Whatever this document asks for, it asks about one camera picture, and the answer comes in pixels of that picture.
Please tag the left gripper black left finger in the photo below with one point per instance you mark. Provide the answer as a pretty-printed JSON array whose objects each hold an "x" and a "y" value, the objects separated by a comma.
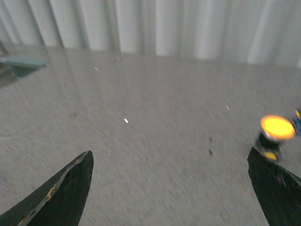
[{"x": 60, "y": 201}]

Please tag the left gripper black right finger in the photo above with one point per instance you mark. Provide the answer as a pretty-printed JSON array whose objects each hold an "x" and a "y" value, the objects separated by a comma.
[{"x": 278, "y": 190}]

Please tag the yellow mushroom push button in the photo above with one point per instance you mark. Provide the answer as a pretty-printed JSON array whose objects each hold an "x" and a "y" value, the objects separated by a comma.
[{"x": 275, "y": 130}]

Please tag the green mushroom push button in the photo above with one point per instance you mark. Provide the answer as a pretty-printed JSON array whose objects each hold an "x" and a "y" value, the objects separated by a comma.
[{"x": 297, "y": 121}]

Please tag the teal grated box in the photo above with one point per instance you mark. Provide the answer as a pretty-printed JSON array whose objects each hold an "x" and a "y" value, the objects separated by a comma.
[{"x": 21, "y": 67}]

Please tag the white pleated curtain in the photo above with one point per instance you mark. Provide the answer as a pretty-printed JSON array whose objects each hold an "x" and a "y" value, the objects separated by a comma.
[{"x": 249, "y": 31}]

